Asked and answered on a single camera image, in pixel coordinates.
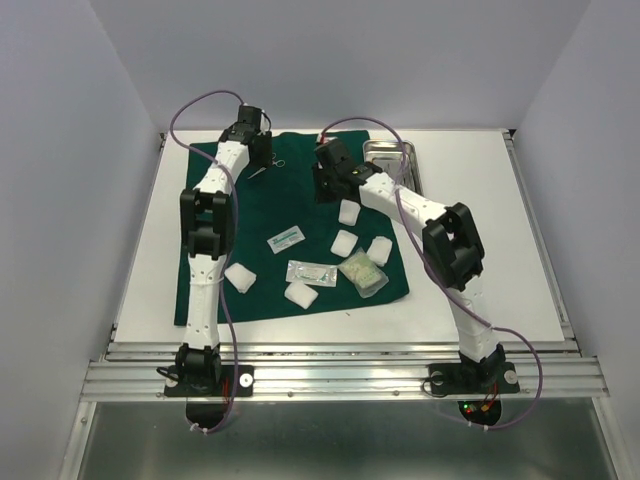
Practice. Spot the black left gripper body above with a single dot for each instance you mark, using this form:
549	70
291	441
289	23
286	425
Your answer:
264	156

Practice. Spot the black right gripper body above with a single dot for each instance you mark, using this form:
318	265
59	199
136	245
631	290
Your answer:
325	191

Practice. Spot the white gauze pad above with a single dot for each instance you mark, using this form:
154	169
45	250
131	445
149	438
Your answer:
300	294
241	278
343	243
349	212
380	250

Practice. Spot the steel hemostat forceps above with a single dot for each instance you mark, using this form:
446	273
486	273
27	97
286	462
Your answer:
275	162

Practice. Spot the stainless steel tray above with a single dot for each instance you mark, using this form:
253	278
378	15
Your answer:
388	155

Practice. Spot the clear bag of swabs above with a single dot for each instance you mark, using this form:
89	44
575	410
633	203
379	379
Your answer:
367	278

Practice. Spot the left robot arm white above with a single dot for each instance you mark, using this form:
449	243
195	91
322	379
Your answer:
208	214

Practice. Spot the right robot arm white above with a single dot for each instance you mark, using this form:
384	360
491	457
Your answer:
448	243

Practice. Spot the white blue-striped packet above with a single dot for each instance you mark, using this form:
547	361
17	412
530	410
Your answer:
286	239

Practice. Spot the clear suture packet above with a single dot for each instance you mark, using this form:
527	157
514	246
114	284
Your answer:
312	274

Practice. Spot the white gauze pad bottom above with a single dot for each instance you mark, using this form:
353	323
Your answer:
300	294

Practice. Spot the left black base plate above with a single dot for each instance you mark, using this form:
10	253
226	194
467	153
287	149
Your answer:
195	386

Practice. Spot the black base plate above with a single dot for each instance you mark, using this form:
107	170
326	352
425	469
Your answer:
457	379
195	386

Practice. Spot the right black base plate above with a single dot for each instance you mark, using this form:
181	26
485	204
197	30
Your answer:
457	379

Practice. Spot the aluminium frame rail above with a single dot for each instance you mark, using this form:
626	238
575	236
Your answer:
324	372

